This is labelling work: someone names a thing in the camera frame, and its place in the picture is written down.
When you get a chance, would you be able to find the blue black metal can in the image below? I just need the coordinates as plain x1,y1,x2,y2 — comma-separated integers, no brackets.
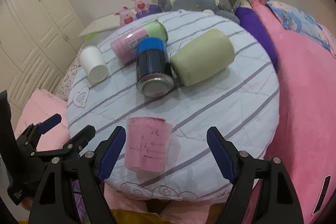
136,38,174,98

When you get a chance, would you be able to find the green foam cup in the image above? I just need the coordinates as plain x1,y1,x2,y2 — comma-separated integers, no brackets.
170,29,235,86

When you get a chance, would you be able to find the pink bunny toy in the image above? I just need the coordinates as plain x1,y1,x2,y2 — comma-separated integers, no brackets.
131,0,150,14
113,6,137,27

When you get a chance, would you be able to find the purple blanket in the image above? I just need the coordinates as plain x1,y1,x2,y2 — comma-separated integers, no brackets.
235,7,278,72

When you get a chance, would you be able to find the pink green labelled jar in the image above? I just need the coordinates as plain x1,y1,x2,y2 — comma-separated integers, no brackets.
110,20,169,65

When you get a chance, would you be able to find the pink fleece blanket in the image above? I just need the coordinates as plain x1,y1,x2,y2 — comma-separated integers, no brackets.
251,1,335,223

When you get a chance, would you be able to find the white paper cup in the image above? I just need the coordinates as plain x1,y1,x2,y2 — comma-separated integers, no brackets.
79,46,108,83

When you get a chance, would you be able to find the left pink bunny toy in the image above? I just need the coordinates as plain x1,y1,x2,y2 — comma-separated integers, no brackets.
113,6,137,27

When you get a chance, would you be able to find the cream wardrobe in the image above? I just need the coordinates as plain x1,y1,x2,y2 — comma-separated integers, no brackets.
1,0,84,116

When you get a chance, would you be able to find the white striped folded quilt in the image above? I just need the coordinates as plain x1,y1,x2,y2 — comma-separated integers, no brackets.
67,11,280,203

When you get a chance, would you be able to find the blue cartoon pillow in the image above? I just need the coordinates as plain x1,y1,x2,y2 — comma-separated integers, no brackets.
266,0,331,51

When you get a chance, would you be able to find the pink lined clear plastic cup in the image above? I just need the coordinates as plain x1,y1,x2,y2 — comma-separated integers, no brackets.
125,117,172,173

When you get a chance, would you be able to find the grey bear plush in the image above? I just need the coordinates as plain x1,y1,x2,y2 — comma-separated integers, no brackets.
163,0,240,24

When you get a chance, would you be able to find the right pink bunny toy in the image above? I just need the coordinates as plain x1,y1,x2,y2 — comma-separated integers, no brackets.
131,0,150,14

